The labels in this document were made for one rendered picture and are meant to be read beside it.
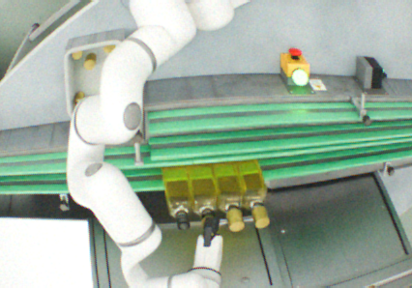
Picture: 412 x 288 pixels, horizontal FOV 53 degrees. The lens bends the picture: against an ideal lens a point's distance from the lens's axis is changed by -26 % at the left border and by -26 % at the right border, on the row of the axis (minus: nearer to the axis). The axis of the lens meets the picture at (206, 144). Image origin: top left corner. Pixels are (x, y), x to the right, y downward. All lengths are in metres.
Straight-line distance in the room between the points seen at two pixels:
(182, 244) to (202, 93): 0.38
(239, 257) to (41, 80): 0.74
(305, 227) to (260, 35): 0.54
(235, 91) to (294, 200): 0.37
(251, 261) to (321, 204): 0.33
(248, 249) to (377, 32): 0.79
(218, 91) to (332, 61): 0.38
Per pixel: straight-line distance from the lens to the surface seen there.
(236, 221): 1.18
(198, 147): 1.31
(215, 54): 1.40
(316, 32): 1.44
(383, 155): 1.54
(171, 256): 1.29
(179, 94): 1.33
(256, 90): 1.36
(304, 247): 1.37
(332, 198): 1.53
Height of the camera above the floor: 1.98
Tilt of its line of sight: 53 degrees down
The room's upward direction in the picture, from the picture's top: 166 degrees clockwise
